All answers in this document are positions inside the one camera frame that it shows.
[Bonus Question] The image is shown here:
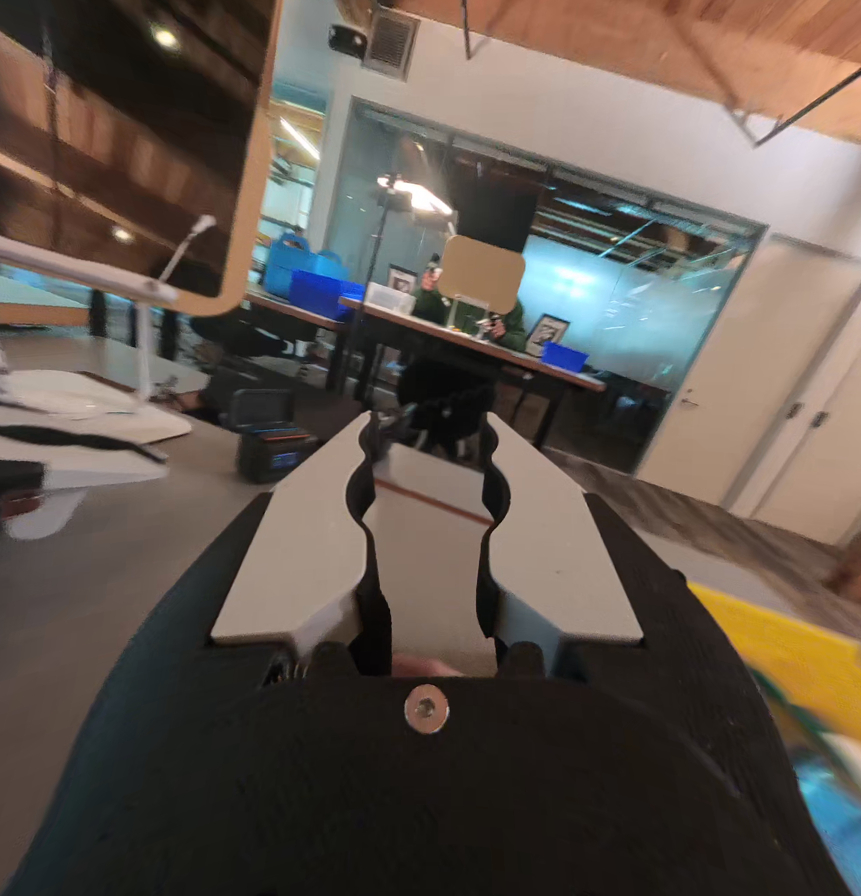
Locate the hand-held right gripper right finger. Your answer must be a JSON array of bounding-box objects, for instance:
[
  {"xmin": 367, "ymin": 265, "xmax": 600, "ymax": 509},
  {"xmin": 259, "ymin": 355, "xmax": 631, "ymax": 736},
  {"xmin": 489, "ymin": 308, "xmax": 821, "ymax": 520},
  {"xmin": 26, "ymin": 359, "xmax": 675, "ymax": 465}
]
[{"xmin": 478, "ymin": 413, "xmax": 644, "ymax": 674}]

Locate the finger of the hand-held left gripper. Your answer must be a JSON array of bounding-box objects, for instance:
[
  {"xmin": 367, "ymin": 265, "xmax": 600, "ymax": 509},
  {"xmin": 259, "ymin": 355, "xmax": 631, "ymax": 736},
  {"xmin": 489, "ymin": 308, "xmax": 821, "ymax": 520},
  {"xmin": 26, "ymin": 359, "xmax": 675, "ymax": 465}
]
[{"xmin": 0, "ymin": 422, "xmax": 170, "ymax": 492}]

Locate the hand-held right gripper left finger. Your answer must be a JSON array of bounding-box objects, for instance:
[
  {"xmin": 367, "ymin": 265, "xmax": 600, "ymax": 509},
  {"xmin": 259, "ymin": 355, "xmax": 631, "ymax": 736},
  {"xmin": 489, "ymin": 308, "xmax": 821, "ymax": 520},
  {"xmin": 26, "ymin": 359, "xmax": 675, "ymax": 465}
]
[{"xmin": 210, "ymin": 412, "xmax": 392, "ymax": 676}]

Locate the black charging case with display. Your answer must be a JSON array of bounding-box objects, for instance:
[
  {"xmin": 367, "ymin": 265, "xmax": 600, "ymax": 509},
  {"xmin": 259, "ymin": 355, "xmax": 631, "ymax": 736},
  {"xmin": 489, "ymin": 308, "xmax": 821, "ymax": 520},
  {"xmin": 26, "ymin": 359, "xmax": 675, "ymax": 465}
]
[{"xmin": 234, "ymin": 388, "xmax": 321, "ymax": 485}]

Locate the black office chair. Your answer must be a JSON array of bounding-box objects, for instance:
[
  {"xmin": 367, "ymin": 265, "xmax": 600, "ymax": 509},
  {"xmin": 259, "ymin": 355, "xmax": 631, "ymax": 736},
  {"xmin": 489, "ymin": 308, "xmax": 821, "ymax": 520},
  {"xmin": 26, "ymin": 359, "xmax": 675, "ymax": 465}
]
[{"xmin": 397, "ymin": 356, "xmax": 499, "ymax": 461}]

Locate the small blue storage bin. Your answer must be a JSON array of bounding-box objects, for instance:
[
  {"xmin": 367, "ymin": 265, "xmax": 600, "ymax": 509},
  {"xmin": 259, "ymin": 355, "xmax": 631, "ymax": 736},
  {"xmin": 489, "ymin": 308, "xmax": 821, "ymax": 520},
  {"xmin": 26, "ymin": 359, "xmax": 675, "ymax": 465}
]
[{"xmin": 541, "ymin": 341, "xmax": 590, "ymax": 373}]

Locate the long wood-edged table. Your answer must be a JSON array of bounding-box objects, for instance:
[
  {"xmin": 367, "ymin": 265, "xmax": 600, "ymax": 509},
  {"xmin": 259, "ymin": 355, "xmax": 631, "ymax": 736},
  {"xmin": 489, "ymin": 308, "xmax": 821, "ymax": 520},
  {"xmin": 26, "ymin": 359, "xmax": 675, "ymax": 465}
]
[{"xmin": 338, "ymin": 295, "xmax": 608, "ymax": 449}]

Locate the white door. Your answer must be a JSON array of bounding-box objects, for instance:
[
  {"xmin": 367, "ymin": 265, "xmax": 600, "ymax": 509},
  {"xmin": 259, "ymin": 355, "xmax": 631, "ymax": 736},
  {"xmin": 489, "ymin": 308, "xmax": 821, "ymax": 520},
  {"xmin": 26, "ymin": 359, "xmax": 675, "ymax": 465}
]
[
  {"xmin": 749, "ymin": 329, "xmax": 861, "ymax": 547},
  {"xmin": 639, "ymin": 234, "xmax": 861, "ymax": 508}
]

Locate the yellow plastic bin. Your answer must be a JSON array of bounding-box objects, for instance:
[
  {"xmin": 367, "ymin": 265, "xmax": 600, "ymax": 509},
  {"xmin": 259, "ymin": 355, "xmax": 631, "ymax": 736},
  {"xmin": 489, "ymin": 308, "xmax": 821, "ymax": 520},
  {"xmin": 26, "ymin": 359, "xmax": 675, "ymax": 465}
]
[{"xmin": 688, "ymin": 581, "xmax": 861, "ymax": 746}]

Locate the wood-edged side table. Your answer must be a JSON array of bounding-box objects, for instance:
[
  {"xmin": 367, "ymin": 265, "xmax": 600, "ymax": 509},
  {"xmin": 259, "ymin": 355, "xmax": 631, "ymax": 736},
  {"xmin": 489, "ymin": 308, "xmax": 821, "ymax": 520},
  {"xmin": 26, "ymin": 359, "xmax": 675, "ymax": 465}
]
[{"xmin": 243, "ymin": 288, "xmax": 349, "ymax": 393}]

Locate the dark blue storage bin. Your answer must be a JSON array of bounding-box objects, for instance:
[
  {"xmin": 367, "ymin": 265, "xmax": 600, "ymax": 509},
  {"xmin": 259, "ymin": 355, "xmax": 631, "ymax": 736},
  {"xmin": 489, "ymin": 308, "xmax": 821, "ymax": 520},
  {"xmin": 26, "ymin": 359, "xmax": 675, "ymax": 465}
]
[{"xmin": 289, "ymin": 269, "xmax": 367, "ymax": 322}]

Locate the white box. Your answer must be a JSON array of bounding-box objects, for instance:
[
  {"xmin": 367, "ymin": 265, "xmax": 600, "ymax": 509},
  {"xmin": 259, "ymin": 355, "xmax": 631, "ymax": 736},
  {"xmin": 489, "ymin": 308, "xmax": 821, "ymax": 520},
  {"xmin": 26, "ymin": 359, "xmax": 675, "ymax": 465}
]
[{"xmin": 364, "ymin": 281, "xmax": 417, "ymax": 314}]

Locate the blue plastic container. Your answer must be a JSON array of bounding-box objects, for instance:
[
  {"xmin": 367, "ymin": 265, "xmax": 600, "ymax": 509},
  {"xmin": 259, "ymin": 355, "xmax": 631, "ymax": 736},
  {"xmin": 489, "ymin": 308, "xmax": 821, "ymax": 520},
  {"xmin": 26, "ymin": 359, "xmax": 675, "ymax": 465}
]
[{"xmin": 264, "ymin": 234, "xmax": 349, "ymax": 301}]

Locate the black hanging panel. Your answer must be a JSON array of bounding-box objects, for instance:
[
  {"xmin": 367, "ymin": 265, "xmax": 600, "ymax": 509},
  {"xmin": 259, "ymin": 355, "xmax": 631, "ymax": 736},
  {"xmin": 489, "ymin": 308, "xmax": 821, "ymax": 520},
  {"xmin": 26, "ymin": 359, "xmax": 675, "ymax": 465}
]
[{"xmin": 453, "ymin": 178, "xmax": 541, "ymax": 254}]

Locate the studio light on stand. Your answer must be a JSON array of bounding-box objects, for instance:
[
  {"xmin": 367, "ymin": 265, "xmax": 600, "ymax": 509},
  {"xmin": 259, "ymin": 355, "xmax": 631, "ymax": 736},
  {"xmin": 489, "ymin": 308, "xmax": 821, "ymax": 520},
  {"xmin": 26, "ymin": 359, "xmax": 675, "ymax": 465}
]
[{"xmin": 360, "ymin": 174, "xmax": 454, "ymax": 295}]

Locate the metal ceiling rod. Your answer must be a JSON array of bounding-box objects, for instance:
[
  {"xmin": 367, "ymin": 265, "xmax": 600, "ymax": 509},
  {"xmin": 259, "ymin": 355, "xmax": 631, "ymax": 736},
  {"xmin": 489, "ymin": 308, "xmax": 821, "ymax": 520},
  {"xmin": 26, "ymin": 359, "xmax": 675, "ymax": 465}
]
[
  {"xmin": 752, "ymin": 59, "xmax": 861, "ymax": 148},
  {"xmin": 460, "ymin": 0, "xmax": 490, "ymax": 62}
]

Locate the black wall speaker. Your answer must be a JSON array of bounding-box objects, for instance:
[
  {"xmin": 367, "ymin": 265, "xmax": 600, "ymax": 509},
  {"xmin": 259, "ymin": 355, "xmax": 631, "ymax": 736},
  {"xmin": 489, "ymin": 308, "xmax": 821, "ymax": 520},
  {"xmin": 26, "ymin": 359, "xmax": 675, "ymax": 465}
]
[{"xmin": 327, "ymin": 23, "xmax": 370, "ymax": 62}]

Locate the wall air vent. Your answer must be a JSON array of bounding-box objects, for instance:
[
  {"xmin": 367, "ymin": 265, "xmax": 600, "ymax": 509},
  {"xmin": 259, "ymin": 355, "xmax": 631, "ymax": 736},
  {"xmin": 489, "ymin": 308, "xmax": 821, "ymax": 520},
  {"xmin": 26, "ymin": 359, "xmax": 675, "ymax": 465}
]
[{"xmin": 362, "ymin": 7, "xmax": 421, "ymax": 81}]

